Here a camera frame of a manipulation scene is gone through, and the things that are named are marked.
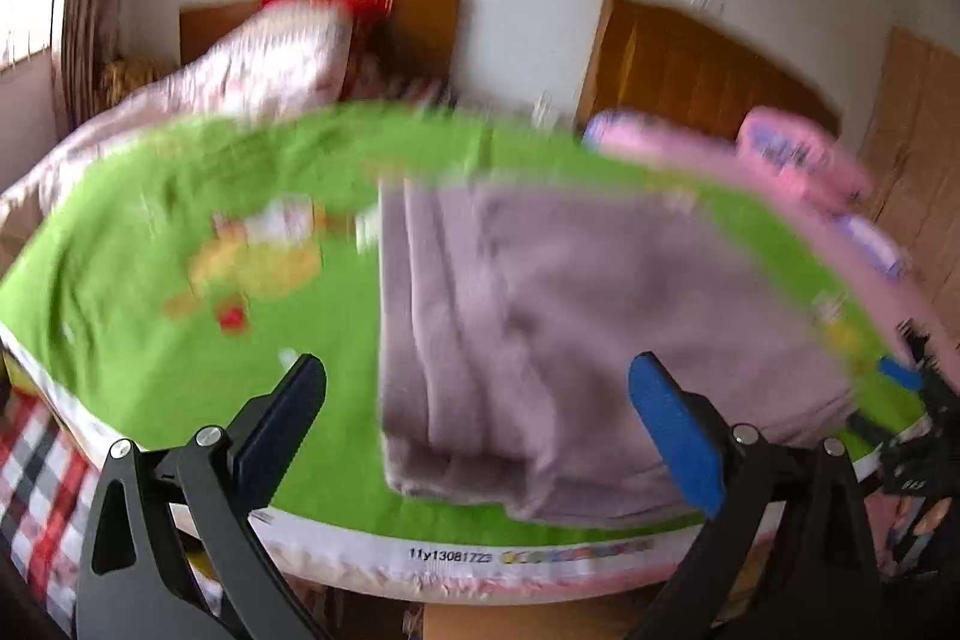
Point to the brown wooden cabinet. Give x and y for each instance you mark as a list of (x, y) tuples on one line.
[(922, 160)]

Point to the red black plaid blanket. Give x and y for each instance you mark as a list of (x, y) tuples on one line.
[(37, 497)]

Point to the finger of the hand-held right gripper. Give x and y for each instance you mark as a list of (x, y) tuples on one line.
[(874, 431), (900, 374)]

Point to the green printed bed sheet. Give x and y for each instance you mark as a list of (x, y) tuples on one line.
[(135, 250)]

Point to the mauve pants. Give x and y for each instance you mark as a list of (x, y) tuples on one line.
[(562, 325)]

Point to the wooden bed frame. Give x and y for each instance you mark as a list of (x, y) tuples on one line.
[(525, 621)]

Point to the pink patterned quilt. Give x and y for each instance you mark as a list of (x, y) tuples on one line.
[(262, 70)]

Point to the pink pillow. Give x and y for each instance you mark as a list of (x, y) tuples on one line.
[(795, 153)]

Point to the wooden headboard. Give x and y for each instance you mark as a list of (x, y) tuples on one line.
[(675, 70), (427, 40)]

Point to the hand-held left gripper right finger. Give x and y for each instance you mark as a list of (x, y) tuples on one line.
[(679, 441)]

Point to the yellow patterned cloth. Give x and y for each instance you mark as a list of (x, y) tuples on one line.
[(127, 78)]

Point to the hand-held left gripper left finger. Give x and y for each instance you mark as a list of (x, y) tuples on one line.
[(281, 430)]

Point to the white floral mattress pad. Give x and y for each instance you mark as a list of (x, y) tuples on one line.
[(450, 569)]

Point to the red pillow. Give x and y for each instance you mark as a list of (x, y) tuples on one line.
[(360, 3)]

